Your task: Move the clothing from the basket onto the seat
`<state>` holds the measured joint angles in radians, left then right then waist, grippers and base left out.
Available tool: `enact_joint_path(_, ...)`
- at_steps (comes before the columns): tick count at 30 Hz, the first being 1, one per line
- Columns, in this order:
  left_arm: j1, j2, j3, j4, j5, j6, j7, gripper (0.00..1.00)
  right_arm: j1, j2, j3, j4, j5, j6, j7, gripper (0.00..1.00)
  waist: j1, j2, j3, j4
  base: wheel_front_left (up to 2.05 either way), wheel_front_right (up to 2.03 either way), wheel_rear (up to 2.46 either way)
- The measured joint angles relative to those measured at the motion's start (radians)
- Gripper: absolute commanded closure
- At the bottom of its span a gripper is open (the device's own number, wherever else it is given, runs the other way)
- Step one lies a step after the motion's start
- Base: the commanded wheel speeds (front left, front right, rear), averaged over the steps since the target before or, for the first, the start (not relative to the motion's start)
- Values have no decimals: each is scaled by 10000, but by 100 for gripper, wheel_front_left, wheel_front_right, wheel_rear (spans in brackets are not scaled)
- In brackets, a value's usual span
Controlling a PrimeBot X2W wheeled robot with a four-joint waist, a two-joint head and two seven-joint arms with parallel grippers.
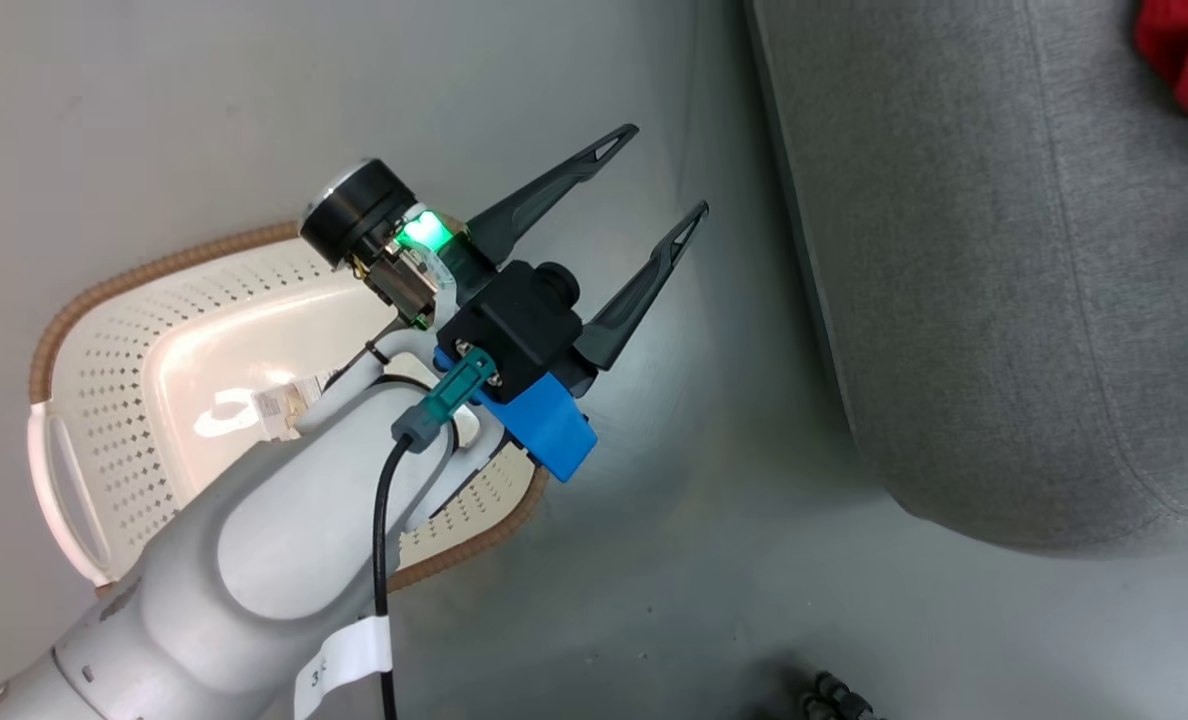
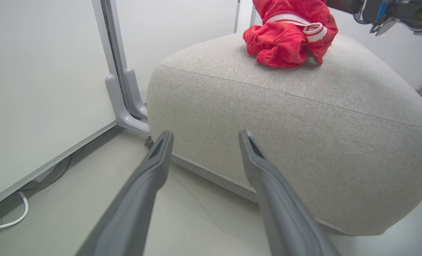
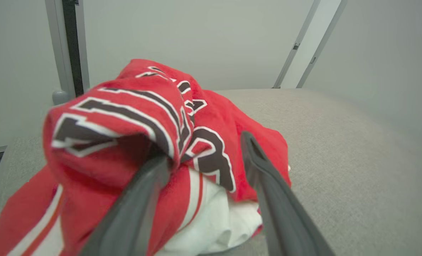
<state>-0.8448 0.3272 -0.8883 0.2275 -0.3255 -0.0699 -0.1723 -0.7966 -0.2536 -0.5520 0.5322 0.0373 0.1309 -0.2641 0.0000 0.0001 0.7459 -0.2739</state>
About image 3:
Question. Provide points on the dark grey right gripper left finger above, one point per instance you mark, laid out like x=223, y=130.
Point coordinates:
x=133, y=213

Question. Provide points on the grey fabric sofa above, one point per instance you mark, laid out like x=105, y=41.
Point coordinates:
x=356, y=177

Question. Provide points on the wide white partition panel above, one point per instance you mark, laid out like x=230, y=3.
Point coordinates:
x=15, y=71

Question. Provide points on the red garment with white stripes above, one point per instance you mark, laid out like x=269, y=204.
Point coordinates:
x=101, y=170

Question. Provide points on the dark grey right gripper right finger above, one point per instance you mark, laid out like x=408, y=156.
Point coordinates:
x=278, y=206

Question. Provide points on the white grey frame post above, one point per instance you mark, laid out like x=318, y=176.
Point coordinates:
x=314, y=35

